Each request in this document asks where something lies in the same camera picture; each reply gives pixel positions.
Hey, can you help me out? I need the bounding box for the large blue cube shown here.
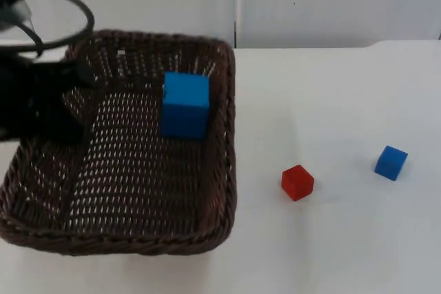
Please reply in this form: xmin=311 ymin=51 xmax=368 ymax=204
xmin=160 ymin=71 xmax=211 ymax=140

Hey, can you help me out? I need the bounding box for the red cube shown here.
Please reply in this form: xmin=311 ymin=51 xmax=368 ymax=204
xmin=280 ymin=165 xmax=315 ymax=202

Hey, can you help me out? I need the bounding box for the small blue cube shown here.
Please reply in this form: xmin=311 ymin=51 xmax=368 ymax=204
xmin=373 ymin=145 xmax=409 ymax=182

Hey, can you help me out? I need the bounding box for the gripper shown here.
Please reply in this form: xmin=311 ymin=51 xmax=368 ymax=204
xmin=20 ymin=61 xmax=101 ymax=144

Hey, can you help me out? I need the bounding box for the dark brown wicker basket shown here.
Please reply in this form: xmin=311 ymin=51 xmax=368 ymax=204
xmin=0 ymin=29 xmax=238 ymax=258

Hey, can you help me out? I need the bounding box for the black cable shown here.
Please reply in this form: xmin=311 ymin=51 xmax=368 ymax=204
xmin=19 ymin=22 xmax=45 ymax=61
xmin=0 ymin=0 xmax=96 ymax=54

